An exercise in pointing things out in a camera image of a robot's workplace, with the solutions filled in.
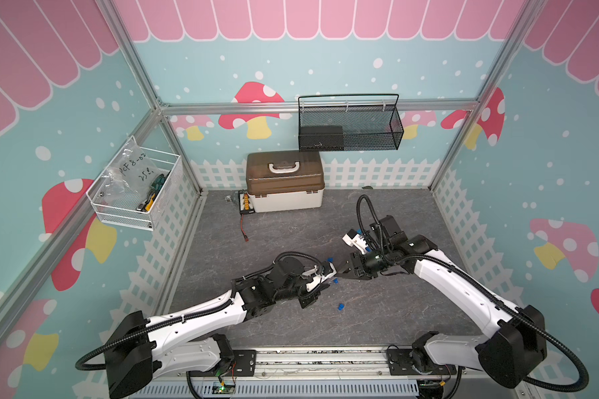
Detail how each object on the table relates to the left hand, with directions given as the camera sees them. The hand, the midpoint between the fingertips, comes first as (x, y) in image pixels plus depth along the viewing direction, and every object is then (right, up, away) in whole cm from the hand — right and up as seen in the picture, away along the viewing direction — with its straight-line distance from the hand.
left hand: (323, 285), depth 75 cm
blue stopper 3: (+7, -10, +10) cm, 16 cm away
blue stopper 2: (+5, -3, +15) cm, 16 cm away
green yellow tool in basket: (-51, +29, -1) cm, 58 cm away
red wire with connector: (-34, +17, +34) cm, 51 cm away
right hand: (+5, +4, -3) cm, 7 cm away
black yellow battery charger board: (-33, +27, +38) cm, 57 cm away
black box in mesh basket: (+1, +52, +23) cm, 56 cm away
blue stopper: (+4, +4, +22) cm, 23 cm away
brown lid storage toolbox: (-16, +35, +24) cm, 45 cm away
